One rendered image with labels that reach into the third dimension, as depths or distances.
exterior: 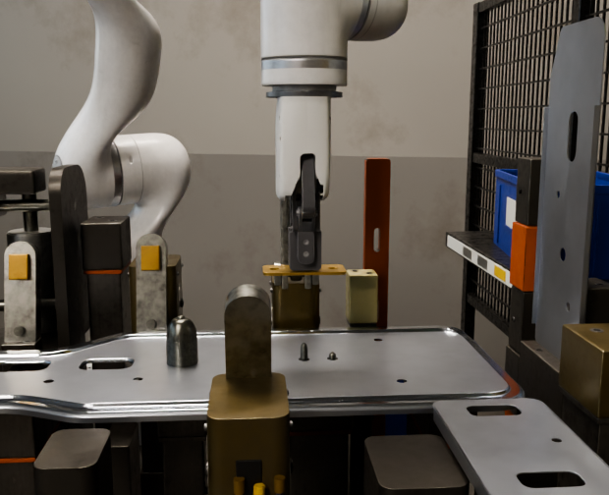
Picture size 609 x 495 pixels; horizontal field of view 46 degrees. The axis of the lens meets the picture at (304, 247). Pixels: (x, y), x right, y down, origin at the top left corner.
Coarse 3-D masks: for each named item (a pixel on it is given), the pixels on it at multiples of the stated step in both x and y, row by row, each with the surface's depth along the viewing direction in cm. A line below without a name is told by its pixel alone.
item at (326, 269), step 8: (328, 264) 75; (336, 264) 75; (264, 272) 71; (272, 272) 71; (280, 272) 71; (288, 272) 71; (296, 272) 71; (304, 272) 71; (312, 272) 71; (320, 272) 71; (328, 272) 72; (336, 272) 72; (344, 272) 72
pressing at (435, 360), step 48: (144, 336) 82; (288, 336) 83; (336, 336) 83; (384, 336) 83; (432, 336) 83; (0, 384) 68; (48, 384) 68; (96, 384) 68; (144, 384) 68; (192, 384) 68; (288, 384) 68; (336, 384) 68; (384, 384) 68; (432, 384) 68; (480, 384) 68
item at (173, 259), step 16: (176, 256) 93; (128, 272) 88; (176, 272) 88; (176, 288) 89; (176, 304) 89; (144, 432) 92; (144, 448) 92; (160, 448) 92; (144, 464) 93; (160, 464) 93; (144, 480) 93; (160, 480) 93
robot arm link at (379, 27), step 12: (372, 0) 68; (384, 0) 69; (396, 0) 70; (372, 12) 69; (384, 12) 70; (396, 12) 71; (372, 24) 70; (384, 24) 71; (396, 24) 72; (360, 36) 71; (372, 36) 72; (384, 36) 73
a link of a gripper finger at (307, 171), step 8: (304, 160) 67; (312, 160) 67; (304, 168) 67; (312, 168) 67; (304, 176) 67; (312, 176) 67; (304, 184) 66; (312, 184) 66; (304, 192) 66; (312, 192) 66; (304, 200) 66; (312, 200) 66; (304, 208) 66; (312, 208) 66; (304, 216) 68; (312, 216) 68
